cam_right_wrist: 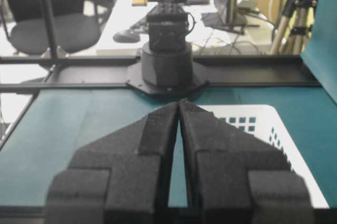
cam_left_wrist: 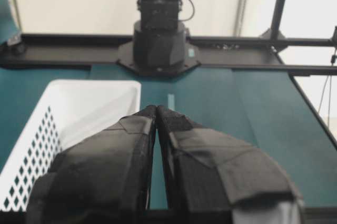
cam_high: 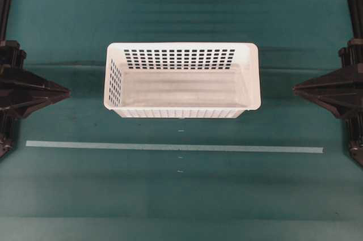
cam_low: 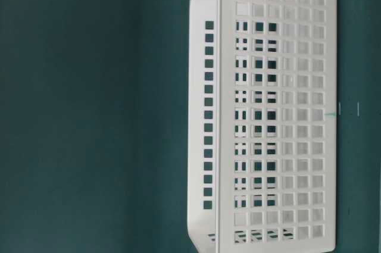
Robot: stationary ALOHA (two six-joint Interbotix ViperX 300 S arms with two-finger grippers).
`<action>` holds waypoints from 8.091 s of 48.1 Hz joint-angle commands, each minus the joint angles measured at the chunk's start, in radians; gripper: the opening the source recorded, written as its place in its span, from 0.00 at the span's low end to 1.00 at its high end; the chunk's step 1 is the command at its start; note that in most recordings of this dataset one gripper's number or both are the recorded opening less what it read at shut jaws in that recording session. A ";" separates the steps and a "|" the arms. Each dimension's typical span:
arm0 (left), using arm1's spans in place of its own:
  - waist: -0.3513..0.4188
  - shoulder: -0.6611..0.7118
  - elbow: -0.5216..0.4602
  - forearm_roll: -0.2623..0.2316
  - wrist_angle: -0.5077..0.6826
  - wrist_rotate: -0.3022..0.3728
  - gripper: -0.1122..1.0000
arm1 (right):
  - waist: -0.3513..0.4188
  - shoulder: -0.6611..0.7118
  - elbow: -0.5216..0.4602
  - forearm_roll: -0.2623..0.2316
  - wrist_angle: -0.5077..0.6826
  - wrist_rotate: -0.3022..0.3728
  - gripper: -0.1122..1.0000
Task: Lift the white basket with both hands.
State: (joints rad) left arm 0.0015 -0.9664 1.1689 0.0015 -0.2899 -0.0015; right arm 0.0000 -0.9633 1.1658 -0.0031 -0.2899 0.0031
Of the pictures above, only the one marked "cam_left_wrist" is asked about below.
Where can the pale tape strip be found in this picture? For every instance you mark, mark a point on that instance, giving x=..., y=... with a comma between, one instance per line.
x=171, y=101

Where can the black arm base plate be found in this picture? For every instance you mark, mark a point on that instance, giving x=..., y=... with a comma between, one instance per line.
x=158, y=63

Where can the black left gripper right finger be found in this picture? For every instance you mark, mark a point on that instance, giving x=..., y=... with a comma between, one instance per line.
x=213, y=177

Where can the white perforated plastic basket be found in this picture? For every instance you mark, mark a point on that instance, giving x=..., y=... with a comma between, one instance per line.
x=68, y=112

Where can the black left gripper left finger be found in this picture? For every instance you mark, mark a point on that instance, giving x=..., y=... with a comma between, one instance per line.
x=105, y=178

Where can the black aluminium frame rail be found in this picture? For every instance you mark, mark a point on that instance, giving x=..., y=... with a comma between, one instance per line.
x=84, y=51

